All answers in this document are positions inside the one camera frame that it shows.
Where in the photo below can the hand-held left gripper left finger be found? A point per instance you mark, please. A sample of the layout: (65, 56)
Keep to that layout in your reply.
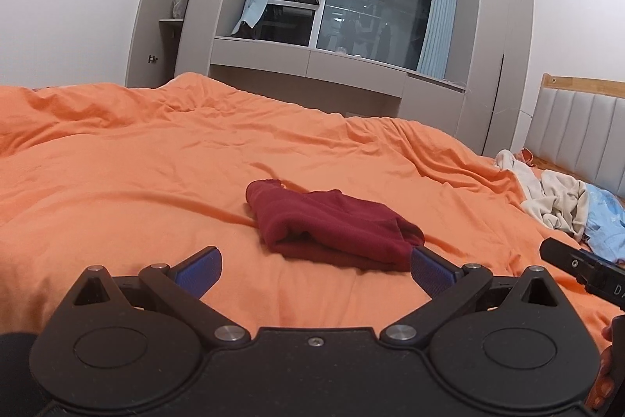
(200, 270)

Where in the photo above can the cream crumpled clothes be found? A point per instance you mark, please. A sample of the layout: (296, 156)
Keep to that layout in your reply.
(556, 197)

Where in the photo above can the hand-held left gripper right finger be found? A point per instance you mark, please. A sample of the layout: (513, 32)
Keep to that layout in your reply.
(430, 270)

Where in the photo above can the light blue printed cloth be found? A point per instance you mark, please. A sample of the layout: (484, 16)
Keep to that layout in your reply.
(605, 212)

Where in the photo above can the dark red garment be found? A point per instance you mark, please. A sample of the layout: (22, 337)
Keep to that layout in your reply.
(332, 221)

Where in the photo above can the small orange cloth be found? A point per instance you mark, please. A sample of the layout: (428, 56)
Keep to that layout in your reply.
(527, 155)

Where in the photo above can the grey built-in wardrobe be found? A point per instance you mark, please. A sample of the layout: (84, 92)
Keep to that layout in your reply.
(493, 55)

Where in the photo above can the orange blanket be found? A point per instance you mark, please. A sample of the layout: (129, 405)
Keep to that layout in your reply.
(146, 163)

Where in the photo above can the clear plastic bag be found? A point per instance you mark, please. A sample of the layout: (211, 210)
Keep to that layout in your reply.
(179, 5)

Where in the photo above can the grey padded headboard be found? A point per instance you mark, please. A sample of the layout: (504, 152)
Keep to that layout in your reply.
(576, 129)

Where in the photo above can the person's right hand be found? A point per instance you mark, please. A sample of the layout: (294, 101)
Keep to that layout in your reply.
(609, 348)

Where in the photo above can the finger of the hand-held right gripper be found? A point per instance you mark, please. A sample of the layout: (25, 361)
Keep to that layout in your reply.
(566, 258)

